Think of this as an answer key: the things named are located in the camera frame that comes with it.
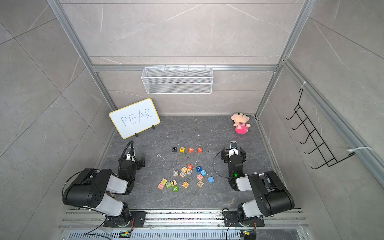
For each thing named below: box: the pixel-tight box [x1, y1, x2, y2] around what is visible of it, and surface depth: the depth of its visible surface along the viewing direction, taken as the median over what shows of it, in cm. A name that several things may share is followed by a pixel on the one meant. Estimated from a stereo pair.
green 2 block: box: [172, 185, 180, 192], surface depth 84 cm
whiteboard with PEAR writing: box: [109, 98, 161, 139], surface depth 104 cm
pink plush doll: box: [230, 112, 251, 135], surface depth 112 cm
